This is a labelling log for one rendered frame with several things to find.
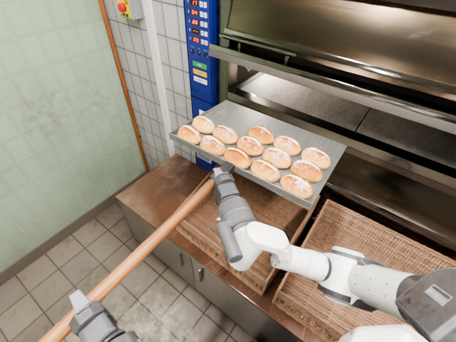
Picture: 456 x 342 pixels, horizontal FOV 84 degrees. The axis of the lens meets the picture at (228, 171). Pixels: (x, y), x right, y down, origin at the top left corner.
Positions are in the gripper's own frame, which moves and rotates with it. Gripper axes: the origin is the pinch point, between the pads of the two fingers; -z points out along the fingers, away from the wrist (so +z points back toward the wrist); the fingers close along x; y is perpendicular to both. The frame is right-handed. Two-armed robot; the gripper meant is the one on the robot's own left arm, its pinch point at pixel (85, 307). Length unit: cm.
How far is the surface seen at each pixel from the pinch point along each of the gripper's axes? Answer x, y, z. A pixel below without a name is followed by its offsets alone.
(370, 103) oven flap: -19, 85, 18
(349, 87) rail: -21, 85, 11
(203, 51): -13, 89, -58
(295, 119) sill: 5, 97, -9
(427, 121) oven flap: -19, 86, 33
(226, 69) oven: -7, 93, -47
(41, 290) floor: 121, -28, -99
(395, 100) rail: -22, 86, 24
